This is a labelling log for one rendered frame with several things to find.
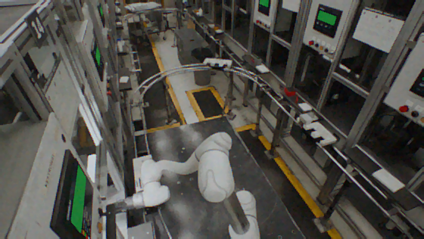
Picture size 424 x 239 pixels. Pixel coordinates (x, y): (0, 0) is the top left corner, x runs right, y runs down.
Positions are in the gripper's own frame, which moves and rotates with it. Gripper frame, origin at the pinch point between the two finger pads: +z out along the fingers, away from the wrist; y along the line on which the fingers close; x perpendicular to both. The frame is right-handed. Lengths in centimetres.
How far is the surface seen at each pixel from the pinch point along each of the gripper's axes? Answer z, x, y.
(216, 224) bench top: -68, 13, -31
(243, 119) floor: -176, -161, -96
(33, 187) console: -12, 47, 81
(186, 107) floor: -102, -223, -98
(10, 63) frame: -11, 25, 100
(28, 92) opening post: -10, 23, 91
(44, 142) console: -12, 34, 82
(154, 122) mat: -46, -197, -98
